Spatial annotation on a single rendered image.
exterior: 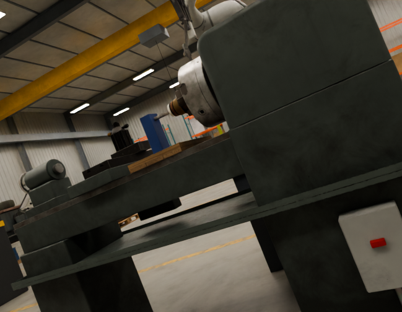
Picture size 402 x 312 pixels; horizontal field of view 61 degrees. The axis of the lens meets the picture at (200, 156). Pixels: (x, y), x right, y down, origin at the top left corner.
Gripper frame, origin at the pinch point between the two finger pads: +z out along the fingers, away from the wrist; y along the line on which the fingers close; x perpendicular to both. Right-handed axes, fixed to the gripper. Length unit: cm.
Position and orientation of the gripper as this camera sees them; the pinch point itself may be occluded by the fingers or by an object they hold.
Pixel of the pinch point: (190, 30)
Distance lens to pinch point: 150.6
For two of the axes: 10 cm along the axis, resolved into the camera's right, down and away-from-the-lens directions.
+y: -4.3, 0.9, -9.0
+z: 3.6, 9.3, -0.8
